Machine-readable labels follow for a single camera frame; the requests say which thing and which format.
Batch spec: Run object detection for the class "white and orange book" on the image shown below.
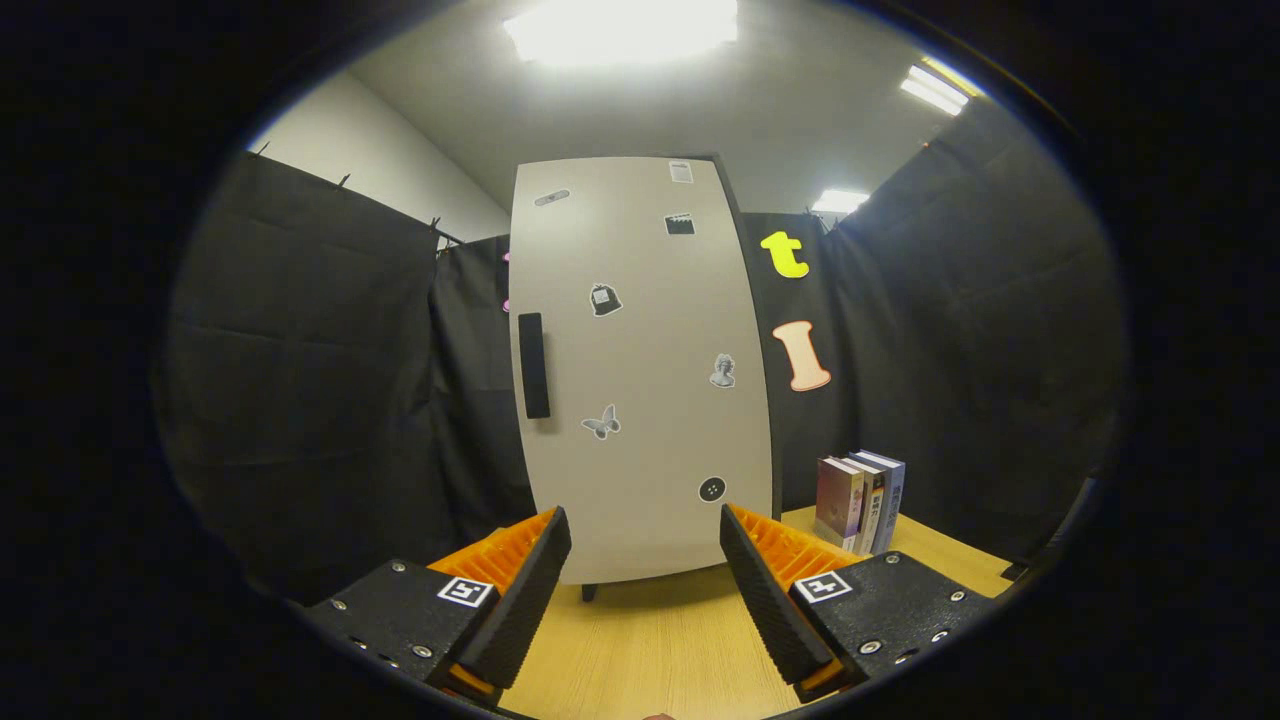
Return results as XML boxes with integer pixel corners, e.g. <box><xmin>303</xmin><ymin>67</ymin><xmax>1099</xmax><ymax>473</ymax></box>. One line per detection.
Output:
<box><xmin>845</xmin><ymin>453</ymin><xmax>889</xmax><ymax>556</ymax></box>

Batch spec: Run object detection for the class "maroon book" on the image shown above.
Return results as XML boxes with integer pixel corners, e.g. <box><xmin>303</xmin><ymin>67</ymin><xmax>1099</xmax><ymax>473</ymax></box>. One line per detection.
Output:
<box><xmin>813</xmin><ymin>456</ymin><xmax>866</xmax><ymax>551</ymax></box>

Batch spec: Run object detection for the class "black backdrop cloth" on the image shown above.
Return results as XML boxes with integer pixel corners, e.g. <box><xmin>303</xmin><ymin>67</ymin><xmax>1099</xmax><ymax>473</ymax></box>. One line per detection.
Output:
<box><xmin>160</xmin><ymin>95</ymin><xmax>1126</xmax><ymax>601</ymax></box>

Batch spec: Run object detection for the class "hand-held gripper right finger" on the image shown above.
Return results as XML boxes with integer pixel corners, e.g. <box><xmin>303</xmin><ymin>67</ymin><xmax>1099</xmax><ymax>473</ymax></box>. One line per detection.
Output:
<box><xmin>718</xmin><ymin>502</ymin><xmax>1001</xmax><ymax>703</ymax></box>

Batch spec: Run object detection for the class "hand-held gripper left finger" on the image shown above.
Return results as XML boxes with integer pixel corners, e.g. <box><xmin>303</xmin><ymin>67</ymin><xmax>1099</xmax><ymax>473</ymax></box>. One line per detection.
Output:
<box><xmin>305</xmin><ymin>505</ymin><xmax>573</xmax><ymax>706</ymax></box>

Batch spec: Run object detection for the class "large ceiling light panel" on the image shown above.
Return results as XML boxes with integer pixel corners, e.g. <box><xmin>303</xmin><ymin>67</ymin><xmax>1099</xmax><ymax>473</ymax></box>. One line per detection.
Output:
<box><xmin>502</xmin><ymin>0</ymin><xmax>739</xmax><ymax>69</ymax></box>

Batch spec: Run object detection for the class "dark grey cabinet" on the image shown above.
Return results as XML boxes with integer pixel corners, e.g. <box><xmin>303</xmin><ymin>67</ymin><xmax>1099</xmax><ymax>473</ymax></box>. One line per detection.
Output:
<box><xmin>508</xmin><ymin>152</ymin><xmax>786</xmax><ymax>604</ymax></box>

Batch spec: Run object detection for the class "double strip ceiling light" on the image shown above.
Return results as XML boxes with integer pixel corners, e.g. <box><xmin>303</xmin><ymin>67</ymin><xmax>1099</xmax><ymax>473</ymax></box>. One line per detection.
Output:
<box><xmin>898</xmin><ymin>55</ymin><xmax>986</xmax><ymax>117</ymax></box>

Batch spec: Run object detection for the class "black door handle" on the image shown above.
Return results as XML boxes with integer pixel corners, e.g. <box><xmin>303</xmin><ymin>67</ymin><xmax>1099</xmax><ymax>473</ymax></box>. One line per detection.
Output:
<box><xmin>517</xmin><ymin>312</ymin><xmax>553</xmax><ymax>421</ymax></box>

